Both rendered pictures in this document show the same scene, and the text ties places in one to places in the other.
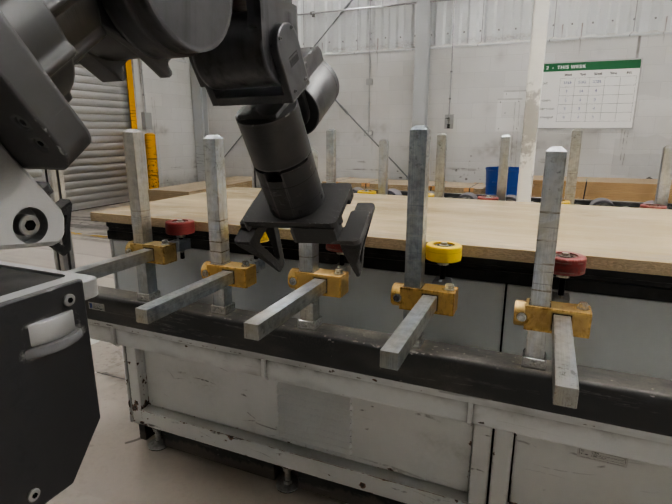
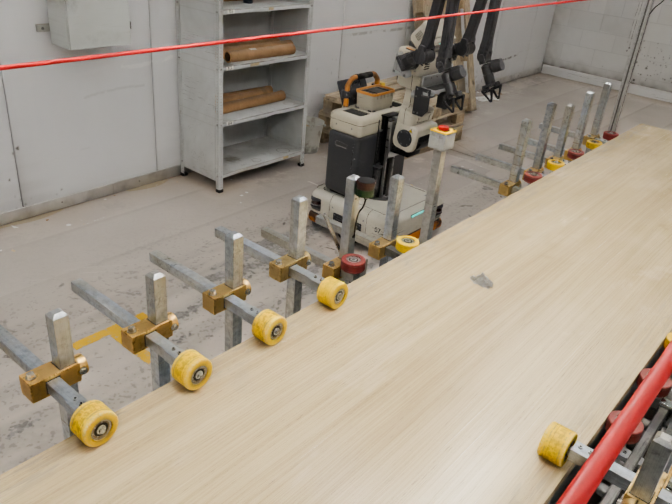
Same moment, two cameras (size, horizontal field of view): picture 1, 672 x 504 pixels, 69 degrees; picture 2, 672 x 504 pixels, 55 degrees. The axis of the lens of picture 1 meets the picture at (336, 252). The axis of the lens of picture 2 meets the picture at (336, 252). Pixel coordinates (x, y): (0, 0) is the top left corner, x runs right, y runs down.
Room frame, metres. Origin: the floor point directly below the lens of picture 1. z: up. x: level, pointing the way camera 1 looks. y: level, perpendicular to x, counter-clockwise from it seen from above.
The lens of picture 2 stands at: (0.86, -3.41, 1.92)
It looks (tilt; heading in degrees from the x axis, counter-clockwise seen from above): 28 degrees down; 105
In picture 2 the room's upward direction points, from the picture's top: 5 degrees clockwise
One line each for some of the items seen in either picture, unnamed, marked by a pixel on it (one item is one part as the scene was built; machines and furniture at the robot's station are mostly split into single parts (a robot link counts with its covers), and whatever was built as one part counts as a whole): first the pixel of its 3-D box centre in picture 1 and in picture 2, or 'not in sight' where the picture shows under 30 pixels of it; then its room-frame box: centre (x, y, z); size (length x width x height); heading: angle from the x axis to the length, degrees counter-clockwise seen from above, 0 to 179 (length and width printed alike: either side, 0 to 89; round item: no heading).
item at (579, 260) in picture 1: (562, 279); (531, 184); (0.97, -0.47, 0.85); 0.08 x 0.08 x 0.11
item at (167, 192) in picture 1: (216, 187); not in sight; (8.18, 2.00, 0.23); 2.41 x 0.77 x 0.17; 159
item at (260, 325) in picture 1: (306, 295); (536, 157); (0.99, 0.06, 0.81); 0.43 x 0.03 x 0.04; 157
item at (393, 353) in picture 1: (421, 314); (514, 169); (0.89, -0.17, 0.81); 0.43 x 0.03 x 0.04; 157
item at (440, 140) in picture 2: not in sight; (441, 139); (0.60, -1.08, 1.18); 0.07 x 0.07 x 0.08; 67
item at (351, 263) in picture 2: not in sight; (352, 273); (0.45, -1.61, 0.85); 0.08 x 0.08 x 0.11
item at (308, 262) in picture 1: (308, 254); (559, 149); (1.09, 0.06, 0.88); 0.04 x 0.04 x 0.48; 67
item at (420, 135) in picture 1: (415, 243); (540, 150); (0.99, -0.17, 0.93); 0.04 x 0.04 x 0.48; 67
